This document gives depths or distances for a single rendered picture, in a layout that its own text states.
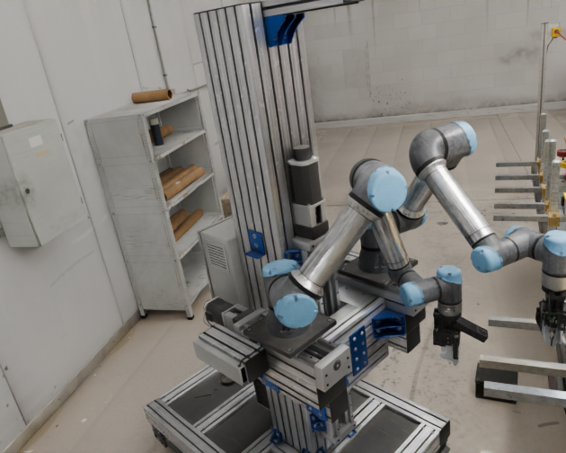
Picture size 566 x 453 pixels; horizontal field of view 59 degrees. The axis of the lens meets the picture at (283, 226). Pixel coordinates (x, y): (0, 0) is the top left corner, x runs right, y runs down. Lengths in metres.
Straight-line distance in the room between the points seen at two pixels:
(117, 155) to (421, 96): 6.67
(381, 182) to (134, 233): 2.62
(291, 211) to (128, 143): 1.92
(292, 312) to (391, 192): 0.43
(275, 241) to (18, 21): 2.19
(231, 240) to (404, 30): 7.62
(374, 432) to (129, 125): 2.34
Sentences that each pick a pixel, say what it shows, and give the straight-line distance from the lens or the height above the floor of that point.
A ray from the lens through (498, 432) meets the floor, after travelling 2.81.
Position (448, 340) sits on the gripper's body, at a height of 0.94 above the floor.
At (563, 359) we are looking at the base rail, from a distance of 2.13.
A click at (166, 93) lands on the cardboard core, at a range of 3.87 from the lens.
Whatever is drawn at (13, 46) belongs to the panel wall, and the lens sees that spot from 3.33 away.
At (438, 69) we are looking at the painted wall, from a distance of 9.28.
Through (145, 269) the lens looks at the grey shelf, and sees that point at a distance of 3.84.
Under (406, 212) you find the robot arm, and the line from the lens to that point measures 1.91.
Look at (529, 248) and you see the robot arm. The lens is 1.54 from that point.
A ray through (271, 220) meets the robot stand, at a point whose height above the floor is 1.34.
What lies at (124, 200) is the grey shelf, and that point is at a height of 0.97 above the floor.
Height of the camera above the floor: 1.97
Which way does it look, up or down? 22 degrees down
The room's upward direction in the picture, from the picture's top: 9 degrees counter-clockwise
